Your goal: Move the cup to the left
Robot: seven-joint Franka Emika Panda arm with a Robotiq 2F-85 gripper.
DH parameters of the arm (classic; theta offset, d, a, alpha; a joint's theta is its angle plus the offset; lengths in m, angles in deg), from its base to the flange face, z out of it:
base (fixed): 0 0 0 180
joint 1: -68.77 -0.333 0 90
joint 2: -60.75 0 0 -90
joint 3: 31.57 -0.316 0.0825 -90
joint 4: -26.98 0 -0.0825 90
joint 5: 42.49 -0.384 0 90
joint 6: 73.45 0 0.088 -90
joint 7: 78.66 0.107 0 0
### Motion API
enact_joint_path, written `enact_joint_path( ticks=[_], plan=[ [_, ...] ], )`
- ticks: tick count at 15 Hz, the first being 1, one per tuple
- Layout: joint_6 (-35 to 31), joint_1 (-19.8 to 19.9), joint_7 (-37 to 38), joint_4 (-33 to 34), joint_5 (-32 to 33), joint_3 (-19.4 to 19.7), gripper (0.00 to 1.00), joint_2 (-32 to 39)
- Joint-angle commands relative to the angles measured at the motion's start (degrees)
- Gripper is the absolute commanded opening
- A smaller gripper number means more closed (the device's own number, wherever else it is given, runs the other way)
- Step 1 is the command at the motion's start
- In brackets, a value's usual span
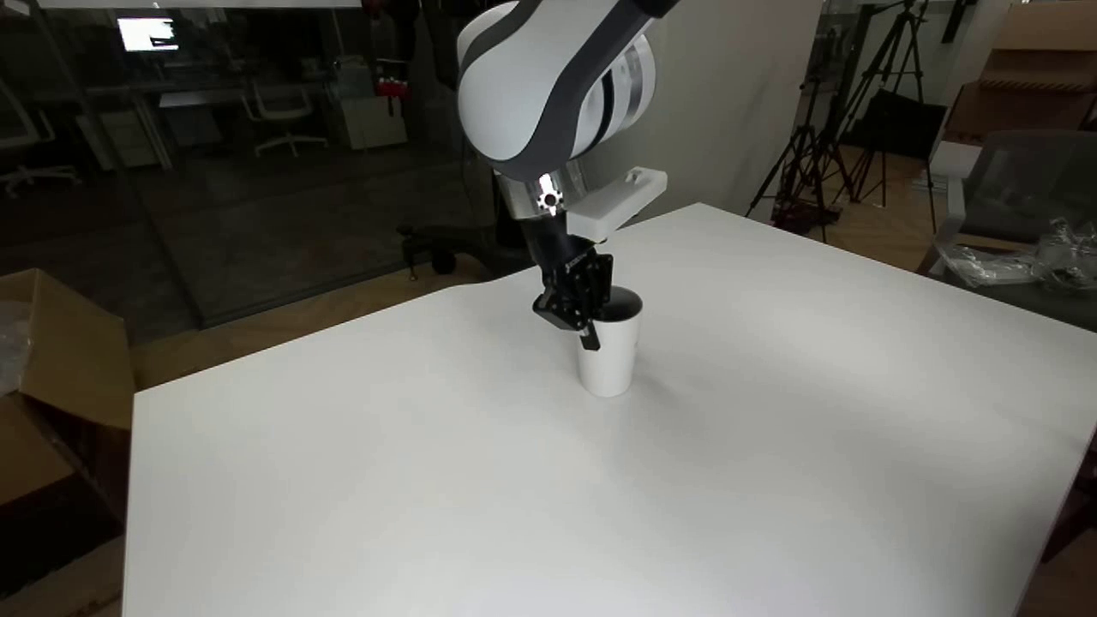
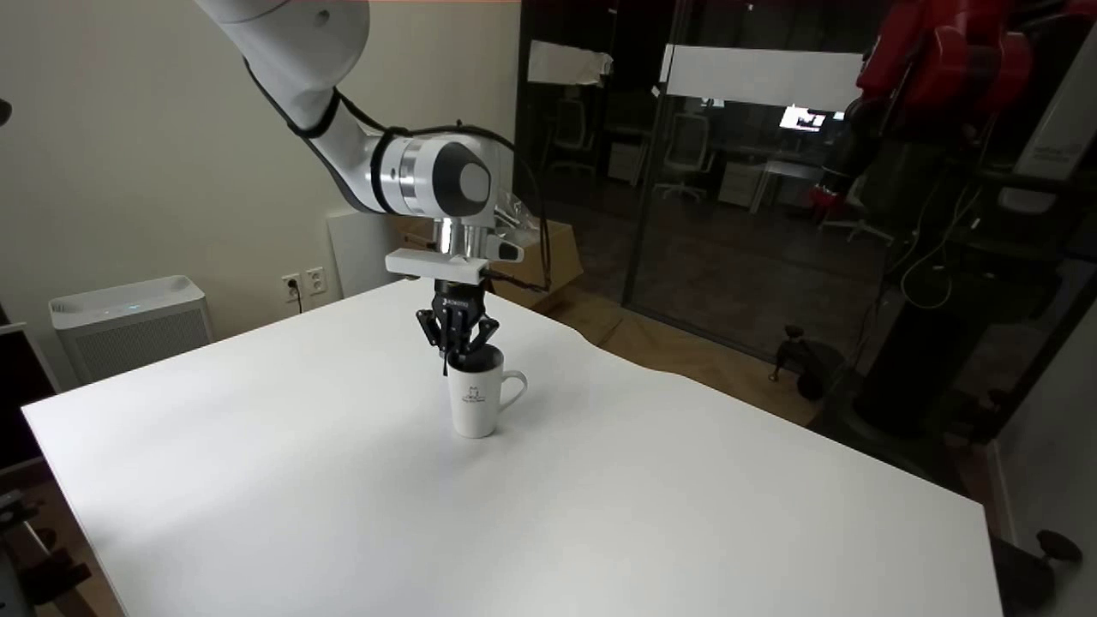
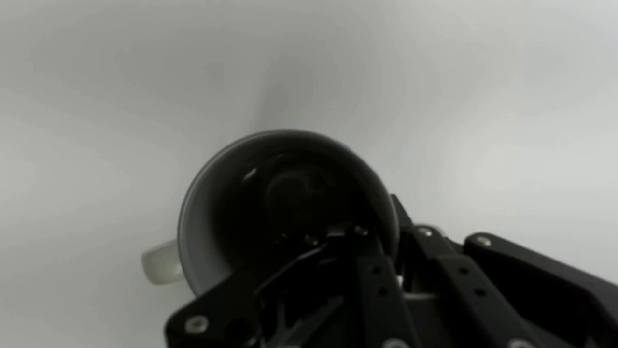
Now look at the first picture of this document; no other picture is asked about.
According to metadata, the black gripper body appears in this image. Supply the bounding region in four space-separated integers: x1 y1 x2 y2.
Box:
518 202 616 311

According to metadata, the white paper cup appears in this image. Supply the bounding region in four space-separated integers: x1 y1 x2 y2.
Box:
573 286 651 399

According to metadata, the black wheeled base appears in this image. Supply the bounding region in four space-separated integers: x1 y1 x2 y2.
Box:
393 223 465 276

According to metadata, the white office chair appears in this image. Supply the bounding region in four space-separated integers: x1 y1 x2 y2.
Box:
240 80 331 161

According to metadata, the clear plastic bag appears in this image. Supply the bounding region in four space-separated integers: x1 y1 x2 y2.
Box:
940 218 1097 298

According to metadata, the grey armchair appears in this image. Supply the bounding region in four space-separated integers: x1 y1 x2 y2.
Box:
924 123 1097 284

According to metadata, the brown wooden cabinet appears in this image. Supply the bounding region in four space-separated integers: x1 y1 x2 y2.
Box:
940 45 1097 148

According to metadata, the lit computer monitor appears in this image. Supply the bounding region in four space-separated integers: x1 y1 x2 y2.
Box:
112 12 185 57

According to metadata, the brown cardboard box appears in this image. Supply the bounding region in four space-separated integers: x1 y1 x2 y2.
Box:
0 268 140 599

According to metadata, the black camera tripod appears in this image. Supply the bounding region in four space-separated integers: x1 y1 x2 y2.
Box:
744 0 952 235

